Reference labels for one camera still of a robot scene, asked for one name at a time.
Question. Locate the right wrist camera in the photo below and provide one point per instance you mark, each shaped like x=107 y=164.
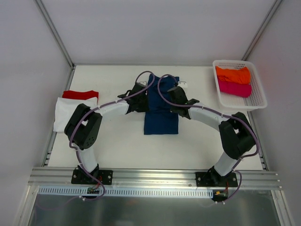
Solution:
x=183 y=84

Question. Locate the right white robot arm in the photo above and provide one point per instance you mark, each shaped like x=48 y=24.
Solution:
x=237 y=136

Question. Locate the folded red t shirt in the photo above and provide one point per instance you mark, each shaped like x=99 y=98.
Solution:
x=70 y=94

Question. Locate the navy blue t shirt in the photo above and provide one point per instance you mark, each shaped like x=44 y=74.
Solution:
x=159 y=120

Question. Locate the white slotted cable duct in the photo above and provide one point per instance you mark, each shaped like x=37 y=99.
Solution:
x=126 y=192

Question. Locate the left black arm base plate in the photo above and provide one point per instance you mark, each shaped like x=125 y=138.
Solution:
x=81 y=178

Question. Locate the pink t shirt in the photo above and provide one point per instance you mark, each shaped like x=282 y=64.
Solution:
x=240 y=90

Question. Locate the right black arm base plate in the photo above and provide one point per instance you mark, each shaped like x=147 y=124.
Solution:
x=212 y=179

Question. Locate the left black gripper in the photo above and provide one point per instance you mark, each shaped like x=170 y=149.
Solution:
x=143 y=100

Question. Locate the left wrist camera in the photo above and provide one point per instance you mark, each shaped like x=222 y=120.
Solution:
x=143 y=83

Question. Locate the folded white t shirt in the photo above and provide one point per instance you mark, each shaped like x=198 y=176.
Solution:
x=65 y=108

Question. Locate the aluminium mounting rail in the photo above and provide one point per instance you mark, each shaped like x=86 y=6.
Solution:
x=156 y=178

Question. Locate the white plastic basket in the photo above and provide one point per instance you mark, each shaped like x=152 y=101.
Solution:
x=256 y=100

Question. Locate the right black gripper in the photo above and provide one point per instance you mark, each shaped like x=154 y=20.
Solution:
x=175 y=99

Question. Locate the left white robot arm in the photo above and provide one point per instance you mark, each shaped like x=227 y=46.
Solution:
x=83 y=127

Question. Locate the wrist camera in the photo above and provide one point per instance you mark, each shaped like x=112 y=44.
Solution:
x=143 y=83
x=183 y=84

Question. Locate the orange t shirt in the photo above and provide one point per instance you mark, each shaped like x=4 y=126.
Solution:
x=240 y=76

